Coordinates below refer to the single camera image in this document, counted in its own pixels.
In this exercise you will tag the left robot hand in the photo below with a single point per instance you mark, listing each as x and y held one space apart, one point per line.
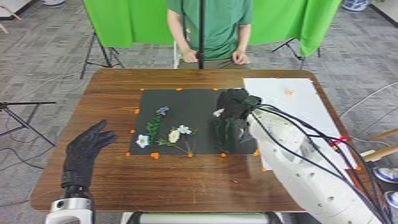
83 156

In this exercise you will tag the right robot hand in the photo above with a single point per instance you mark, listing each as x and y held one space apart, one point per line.
234 103

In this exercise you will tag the white flower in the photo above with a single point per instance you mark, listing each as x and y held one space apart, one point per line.
186 129
143 141
218 113

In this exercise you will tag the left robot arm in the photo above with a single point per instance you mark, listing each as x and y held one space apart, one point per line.
70 208

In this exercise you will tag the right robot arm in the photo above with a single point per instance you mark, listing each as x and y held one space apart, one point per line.
308 181

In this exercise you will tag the dark mat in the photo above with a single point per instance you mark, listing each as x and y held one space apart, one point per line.
189 103

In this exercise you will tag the person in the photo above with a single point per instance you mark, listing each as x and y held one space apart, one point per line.
223 26

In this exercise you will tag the white sheet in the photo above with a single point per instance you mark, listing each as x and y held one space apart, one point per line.
294 100

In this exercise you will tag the blue flower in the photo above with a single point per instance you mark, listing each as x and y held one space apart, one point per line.
162 110

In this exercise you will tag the cream flower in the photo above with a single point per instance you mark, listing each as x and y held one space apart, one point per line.
175 135

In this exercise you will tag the black tripod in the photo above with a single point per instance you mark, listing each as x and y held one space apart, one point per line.
24 121

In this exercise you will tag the green sprig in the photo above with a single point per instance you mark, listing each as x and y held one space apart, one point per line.
154 128

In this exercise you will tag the black backdrop stand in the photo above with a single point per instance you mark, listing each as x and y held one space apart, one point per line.
106 55
294 46

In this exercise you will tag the black upright pole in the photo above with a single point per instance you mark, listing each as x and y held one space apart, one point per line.
202 33

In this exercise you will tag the pale grey bar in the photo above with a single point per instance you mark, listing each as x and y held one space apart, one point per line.
202 219

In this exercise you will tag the blue and white vase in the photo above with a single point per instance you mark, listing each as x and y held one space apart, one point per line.
356 4

